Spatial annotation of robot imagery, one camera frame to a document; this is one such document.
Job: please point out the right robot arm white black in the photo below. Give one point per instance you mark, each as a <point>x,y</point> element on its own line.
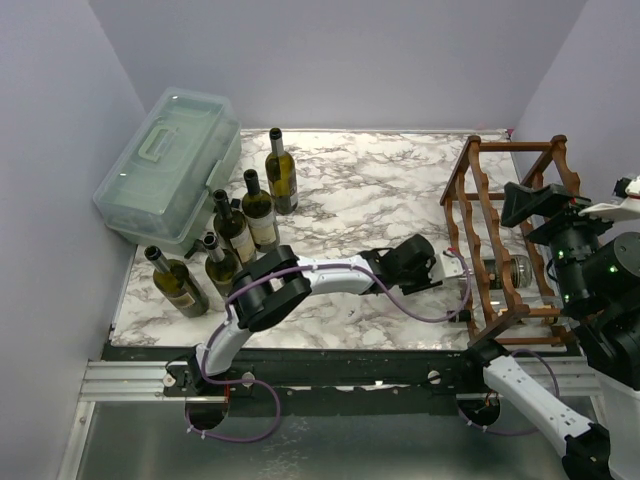
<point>599,286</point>

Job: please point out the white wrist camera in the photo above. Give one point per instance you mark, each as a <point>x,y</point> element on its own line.
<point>447,267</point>
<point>626,208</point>

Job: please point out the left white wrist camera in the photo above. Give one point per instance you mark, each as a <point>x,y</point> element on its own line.
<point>447,267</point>

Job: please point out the translucent plastic storage box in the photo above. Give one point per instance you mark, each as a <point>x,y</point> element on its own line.
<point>159,191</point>

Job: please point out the front green wine bottle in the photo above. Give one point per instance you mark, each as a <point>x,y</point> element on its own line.
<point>221,265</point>

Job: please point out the clear glass wine bottle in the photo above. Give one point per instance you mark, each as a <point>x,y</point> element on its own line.
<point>520,272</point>

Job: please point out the leftmost green wine bottle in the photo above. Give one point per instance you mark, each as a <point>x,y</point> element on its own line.
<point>176,283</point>

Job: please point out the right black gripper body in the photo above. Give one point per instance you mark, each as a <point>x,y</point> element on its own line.
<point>550,213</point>

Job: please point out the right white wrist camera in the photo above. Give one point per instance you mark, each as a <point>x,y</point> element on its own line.
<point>626,208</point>

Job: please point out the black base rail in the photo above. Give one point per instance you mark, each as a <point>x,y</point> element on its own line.
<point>307,382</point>

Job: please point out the dark green bottle middle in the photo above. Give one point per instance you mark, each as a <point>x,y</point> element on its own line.
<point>232,226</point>

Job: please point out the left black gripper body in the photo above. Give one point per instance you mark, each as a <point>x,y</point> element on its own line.
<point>416,279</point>

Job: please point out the green wine bottle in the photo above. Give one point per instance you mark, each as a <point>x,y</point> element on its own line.
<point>221,265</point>
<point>176,283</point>
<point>281,175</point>

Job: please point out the brown wooden wine rack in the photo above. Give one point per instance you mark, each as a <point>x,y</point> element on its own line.
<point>468,187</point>

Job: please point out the green bottle white label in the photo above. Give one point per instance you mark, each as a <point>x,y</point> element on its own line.
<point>259,210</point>

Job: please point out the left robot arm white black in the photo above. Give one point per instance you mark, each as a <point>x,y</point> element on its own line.
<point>265,293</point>

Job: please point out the rear green wine bottle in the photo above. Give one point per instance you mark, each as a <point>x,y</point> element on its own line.
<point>281,175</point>

